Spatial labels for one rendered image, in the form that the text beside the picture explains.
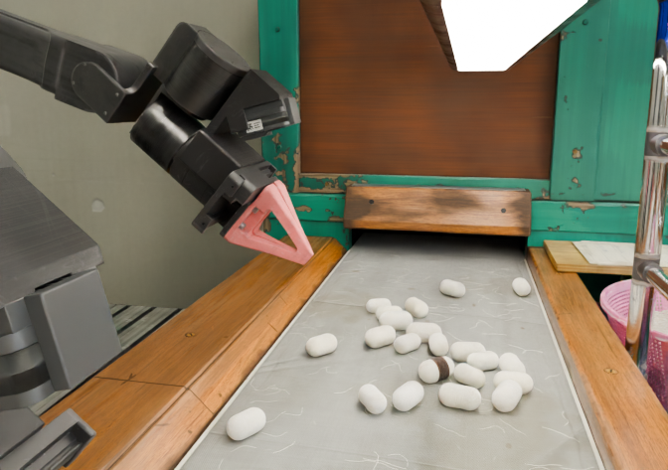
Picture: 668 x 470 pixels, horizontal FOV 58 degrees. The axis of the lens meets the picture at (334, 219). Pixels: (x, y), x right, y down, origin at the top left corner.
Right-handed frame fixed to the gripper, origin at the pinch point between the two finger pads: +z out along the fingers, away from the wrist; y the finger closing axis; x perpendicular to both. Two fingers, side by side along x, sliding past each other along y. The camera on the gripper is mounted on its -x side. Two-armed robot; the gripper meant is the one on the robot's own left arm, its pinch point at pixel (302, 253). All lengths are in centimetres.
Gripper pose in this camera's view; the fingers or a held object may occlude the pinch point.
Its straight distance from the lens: 57.5
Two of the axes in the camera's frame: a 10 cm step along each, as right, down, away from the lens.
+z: 7.5, 6.7, -0.3
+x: -6.3, 7.2, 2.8
